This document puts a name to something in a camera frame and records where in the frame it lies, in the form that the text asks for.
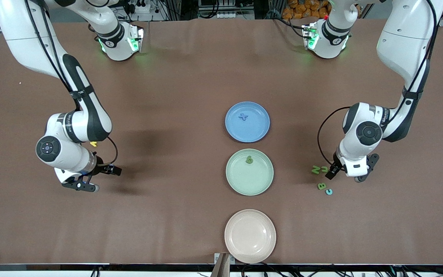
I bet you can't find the green plate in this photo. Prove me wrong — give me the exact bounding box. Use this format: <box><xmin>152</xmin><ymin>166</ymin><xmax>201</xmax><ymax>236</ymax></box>
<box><xmin>226</xmin><ymin>149</ymin><xmax>274</xmax><ymax>196</ymax></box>

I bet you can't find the metal table bracket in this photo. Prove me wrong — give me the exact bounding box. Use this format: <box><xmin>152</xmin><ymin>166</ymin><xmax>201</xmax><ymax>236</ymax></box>
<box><xmin>214</xmin><ymin>253</ymin><xmax>236</xmax><ymax>277</ymax></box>

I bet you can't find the blue plate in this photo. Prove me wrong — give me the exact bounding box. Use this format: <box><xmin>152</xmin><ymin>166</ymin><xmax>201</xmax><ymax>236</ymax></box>
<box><xmin>225</xmin><ymin>102</ymin><xmax>271</xmax><ymax>143</ymax></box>

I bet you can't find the black base cable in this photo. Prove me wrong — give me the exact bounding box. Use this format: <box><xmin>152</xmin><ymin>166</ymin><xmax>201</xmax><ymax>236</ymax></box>
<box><xmin>87</xmin><ymin>23</ymin><xmax>100</xmax><ymax>42</ymax></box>
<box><xmin>271</xmin><ymin>15</ymin><xmax>307</xmax><ymax>30</ymax></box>

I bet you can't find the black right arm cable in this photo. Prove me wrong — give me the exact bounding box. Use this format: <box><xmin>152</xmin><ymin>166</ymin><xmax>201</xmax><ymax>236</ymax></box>
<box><xmin>25</xmin><ymin>0</ymin><xmax>118</xmax><ymax>167</ymax></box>

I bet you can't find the beige plate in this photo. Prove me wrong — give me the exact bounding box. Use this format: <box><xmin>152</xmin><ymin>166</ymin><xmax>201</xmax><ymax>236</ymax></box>
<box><xmin>224</xmin><ymin>209</ymin><xmax>276</xmax><ymax>264</ymax></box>

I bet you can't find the white power strip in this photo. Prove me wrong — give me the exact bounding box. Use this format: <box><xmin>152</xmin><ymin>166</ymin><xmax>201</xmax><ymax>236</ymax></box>
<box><xmin>129</xmin><ymin>0</ymin><xmax>150</xmax><ymax>14</ymax></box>

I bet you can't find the orange fruit bag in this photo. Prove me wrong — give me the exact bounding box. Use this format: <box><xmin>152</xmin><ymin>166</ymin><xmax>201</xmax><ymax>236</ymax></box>
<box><xmin>282</xmin><ymin>0</ymin><xmax>331</xmax><ymax>20</ymax></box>

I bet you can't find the grey power strip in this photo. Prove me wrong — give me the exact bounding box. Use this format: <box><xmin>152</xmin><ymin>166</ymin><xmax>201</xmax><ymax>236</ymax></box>
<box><xmin>216</xmin><ymin>11</ymin><xmax>255</xmax><ymax>19</ymax></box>

